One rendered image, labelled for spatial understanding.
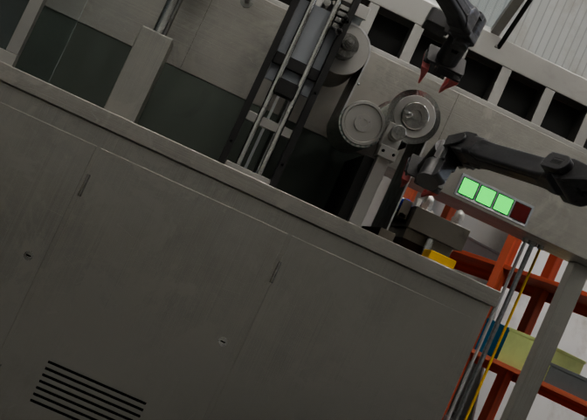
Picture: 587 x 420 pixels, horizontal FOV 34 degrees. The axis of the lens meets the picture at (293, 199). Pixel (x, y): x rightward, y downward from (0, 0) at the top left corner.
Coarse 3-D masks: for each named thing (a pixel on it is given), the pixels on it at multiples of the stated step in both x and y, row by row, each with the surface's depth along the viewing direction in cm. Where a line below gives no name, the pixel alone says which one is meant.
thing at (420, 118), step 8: (408, 104) 255; (416, 104) 255; (408, 112) 255; (416, 112) 255; (424, 112) 255; (408, 120) 255; (416, 120) 255; (424, 120) 255; (408, 128) 256; (416, 128) 255
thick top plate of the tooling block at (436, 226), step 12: (408, 216) 258; (420, 216) 253; (432, 216) 253; (408, 228) 257; (420, 228) 253; (432, 228) 253; (444, 228) 253; (456, 228) 254; (444, 240) 253; (456, 240) 254
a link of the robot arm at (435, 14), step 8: (432, 8) 228; (432, 16) 227; (440, 16) 227; (424, 24) 230; (432, 24) 229; (440, 24) 227; (432, 32) 231; (440, 32) 229; (448, 32) 227; (456, 40) 223; (464, 40) 222; (464, 48) 224
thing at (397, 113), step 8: (408, 96) 256; (416, 96) 256; (400, 104) 256; (424, 104) 256; (400, 112) 256; (432, 112) 257; (400, 120) 256; (432, 120) 256; (424, 128) 256; (408, 136) 256; (416, 136) 256
